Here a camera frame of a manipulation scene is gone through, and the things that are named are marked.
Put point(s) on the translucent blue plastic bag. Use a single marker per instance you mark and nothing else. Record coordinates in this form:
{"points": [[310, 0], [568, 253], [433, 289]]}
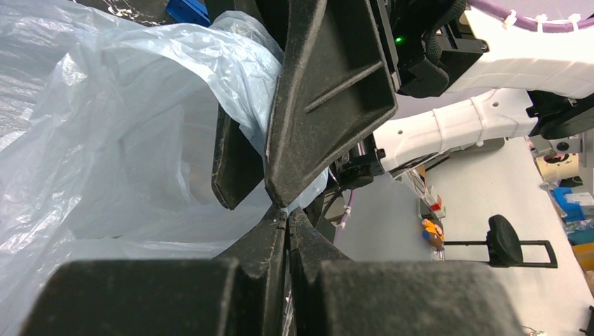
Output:
{"points": [[107, 138]]}

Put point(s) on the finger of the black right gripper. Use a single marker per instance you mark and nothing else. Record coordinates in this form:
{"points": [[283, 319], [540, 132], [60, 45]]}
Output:
{"points": [[237, 167]]}

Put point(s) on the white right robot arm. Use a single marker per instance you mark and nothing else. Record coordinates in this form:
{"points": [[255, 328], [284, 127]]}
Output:
{"points": [[535, 79]]}

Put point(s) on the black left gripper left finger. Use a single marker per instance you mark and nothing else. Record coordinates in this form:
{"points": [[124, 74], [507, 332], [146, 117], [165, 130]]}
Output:
{"points": [[239, 292]]}

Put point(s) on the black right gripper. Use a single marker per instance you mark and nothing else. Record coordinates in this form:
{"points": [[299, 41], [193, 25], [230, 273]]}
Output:
{"points": [[344, 61]]}

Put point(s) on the blue stapler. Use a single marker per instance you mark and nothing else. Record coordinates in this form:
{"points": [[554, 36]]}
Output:
{"points": [[188, 11]]}

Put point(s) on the orange blue toy figure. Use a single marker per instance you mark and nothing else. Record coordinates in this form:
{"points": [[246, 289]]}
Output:
{"points": [[433, 234]]}

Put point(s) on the black stand with knob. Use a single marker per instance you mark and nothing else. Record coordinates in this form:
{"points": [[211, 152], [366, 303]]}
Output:
{"points": [[505, 248]]}

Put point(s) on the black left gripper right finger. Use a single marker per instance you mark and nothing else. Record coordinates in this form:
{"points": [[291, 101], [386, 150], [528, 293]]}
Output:
{"points": [[334, 295]]}

